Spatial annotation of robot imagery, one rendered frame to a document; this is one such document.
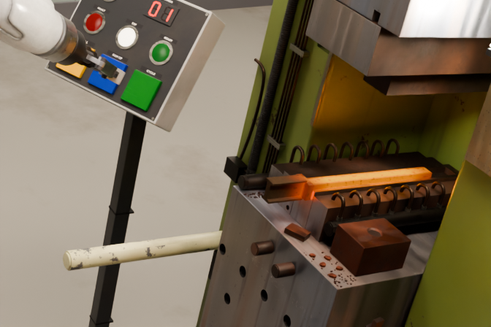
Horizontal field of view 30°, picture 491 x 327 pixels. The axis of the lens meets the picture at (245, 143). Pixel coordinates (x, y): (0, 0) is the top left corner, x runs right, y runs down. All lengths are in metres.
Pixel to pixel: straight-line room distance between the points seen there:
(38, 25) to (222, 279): 0.71
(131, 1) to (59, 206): 1.53
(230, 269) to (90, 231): 1.50
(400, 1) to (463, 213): 0.40
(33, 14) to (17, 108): 2.65
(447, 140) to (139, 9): 0.78
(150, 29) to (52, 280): 1.27
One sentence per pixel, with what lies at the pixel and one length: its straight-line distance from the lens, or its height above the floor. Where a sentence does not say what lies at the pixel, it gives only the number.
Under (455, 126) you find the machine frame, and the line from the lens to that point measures 2.18.
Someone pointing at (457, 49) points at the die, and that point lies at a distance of 1.80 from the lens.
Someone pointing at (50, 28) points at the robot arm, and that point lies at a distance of 1.68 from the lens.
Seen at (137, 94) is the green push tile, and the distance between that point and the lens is 2.05.
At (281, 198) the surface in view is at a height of 0.98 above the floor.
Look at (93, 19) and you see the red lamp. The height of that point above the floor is 1.10.
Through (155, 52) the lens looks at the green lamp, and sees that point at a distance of 2.07.
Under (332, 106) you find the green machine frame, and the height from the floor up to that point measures 1.08.
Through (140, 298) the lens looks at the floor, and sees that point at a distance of 3.12.
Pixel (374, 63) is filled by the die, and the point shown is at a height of 1.30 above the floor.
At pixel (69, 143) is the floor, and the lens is 4.01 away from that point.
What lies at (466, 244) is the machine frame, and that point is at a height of 1.04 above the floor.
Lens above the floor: 1.80
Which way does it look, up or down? 25 degrees down
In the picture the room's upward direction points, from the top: 14 degrees clockwise
